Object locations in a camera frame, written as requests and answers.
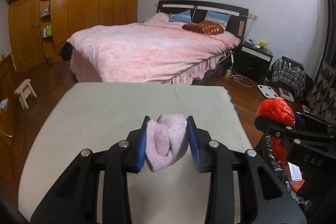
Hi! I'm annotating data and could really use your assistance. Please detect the pink knitted sock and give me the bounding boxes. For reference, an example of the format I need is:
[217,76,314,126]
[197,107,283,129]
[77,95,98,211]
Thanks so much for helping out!
[145,114,189,172]

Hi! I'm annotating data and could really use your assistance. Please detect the small white carton box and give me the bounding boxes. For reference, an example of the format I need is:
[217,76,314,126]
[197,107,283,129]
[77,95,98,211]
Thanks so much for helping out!
[285,162,302,182]

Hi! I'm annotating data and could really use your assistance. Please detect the red plastic bag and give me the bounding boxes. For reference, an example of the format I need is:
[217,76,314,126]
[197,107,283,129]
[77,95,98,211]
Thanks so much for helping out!
[256,97,295,126]

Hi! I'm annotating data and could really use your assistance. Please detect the black lined trash bin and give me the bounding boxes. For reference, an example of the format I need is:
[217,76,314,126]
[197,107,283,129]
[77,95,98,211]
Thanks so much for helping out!
[256,130,335,222]

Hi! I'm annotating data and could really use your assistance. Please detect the orange foam net in bin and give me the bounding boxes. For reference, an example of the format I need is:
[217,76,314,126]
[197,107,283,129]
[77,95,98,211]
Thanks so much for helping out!
[271,137,305,192]

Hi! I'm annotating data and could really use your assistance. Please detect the dark patterned curtain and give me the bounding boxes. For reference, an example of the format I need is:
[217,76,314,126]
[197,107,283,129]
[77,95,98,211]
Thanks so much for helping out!
[306,0,335,120]

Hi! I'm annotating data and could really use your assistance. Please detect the white bathroom scale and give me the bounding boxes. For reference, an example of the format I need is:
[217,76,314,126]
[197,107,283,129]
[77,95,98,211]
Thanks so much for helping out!
[257,85,278,99]

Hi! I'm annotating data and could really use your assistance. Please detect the plaid shirt on chair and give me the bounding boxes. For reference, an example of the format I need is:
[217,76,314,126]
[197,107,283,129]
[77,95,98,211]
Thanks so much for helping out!
[271,56,306,98]

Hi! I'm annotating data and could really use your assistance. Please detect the dark bedside cabinet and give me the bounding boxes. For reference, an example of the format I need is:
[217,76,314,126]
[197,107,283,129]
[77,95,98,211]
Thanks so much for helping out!
[234,43,273,84]

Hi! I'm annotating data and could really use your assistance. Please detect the pink duvet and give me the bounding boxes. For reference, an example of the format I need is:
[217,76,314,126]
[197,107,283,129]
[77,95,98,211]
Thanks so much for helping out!
[67,12,240,85]

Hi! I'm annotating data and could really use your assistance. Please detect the yellow plush toy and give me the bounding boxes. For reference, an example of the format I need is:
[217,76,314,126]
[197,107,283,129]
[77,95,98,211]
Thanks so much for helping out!
[258,41,268,51]

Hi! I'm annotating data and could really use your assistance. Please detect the brown dotted cushion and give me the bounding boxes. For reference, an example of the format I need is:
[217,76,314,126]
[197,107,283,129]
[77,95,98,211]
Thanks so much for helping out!
[182,21,226,35]

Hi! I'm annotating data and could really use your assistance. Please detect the right blue pillow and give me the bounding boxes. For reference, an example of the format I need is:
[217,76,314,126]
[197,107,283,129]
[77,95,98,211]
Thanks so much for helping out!
[205,11,231,28]

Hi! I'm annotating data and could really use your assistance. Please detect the blue pillow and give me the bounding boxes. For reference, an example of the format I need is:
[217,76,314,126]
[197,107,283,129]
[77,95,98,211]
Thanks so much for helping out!
[205,11,231,28]
[169,10,193,24]

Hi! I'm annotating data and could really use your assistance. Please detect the left blue pillow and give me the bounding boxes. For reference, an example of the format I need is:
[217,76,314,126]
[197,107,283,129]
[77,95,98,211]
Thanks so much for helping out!
[169,10,193,24]

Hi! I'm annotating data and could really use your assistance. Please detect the black garment at bed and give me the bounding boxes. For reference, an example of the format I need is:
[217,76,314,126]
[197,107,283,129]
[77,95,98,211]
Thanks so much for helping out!
[59,42,73,63]

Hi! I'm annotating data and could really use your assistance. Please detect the wooden side desk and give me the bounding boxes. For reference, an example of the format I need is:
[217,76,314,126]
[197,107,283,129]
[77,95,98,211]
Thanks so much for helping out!
[1,55,19,159]

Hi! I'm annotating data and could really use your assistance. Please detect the small white wooden stool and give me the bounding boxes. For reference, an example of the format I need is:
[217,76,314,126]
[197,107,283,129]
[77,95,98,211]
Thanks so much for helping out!
[14,79,37,110]

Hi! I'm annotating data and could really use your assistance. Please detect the wooden wardrobe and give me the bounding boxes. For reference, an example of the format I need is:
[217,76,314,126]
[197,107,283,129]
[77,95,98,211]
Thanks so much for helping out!
[3,0,142,72]

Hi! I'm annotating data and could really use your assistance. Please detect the white charging cable on floor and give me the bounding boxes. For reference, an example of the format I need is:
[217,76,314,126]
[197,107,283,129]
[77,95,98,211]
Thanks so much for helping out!
[224,52,255,88]

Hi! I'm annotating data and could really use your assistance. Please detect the bed with dark frame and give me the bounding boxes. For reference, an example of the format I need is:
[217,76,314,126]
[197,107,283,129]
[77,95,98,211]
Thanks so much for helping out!
[64,0,248,85]

